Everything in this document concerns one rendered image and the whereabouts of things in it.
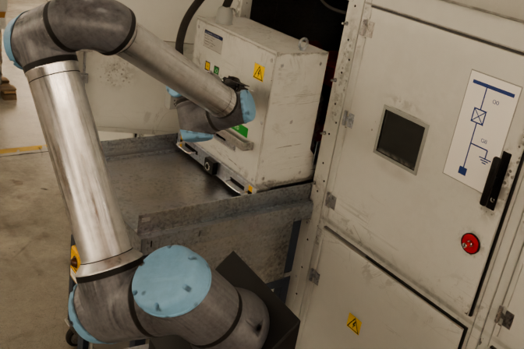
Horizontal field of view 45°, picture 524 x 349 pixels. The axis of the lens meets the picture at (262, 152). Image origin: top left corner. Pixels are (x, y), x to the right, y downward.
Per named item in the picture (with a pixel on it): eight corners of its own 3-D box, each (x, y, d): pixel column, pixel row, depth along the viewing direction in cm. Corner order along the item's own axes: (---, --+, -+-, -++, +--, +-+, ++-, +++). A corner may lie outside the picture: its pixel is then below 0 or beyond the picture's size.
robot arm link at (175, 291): (234, 341, 129) (185, 303, 118) (166, 350, 136) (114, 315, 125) (243, 274, 139) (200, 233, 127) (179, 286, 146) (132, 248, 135)
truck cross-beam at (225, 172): (253, 205, 218) (256, 189, 215) (176, 145, 256) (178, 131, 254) (265, 202, 221) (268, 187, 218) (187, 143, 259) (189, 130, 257)
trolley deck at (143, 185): (140, 256, 192) (142, 239, 190) (65, 171, 236) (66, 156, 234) (310, 217, 232) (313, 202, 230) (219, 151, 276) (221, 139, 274)
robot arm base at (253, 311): (284, 333, 137) (261, 313, 130) (216, 391, 136) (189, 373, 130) (248, 277, 151) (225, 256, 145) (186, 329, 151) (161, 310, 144)
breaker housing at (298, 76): (255, 190, 218) (277, 52, 200) (182, 136, 254) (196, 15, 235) (359, 170, 248) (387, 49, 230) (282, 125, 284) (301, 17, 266)
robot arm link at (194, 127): (209, 134, 177) (201, 91, 179) (175, 144, 182) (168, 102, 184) (226, 136, 185) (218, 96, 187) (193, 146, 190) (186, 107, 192)
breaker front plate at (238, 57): (251, 189, 218) (273, 54, 200) (181, 137, 253) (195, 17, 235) (254, 189, 219) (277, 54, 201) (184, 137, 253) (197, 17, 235)
